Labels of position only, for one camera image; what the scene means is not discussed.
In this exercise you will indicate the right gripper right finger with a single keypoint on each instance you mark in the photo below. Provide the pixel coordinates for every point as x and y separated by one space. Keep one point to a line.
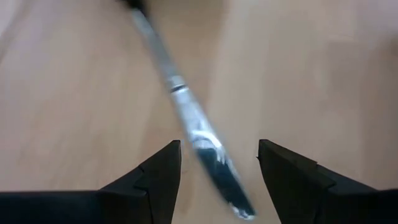
311 199

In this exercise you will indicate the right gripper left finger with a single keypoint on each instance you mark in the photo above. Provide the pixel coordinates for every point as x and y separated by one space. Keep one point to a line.
124 205

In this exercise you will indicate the silver table knife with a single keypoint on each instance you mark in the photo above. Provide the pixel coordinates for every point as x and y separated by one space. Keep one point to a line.
192 118

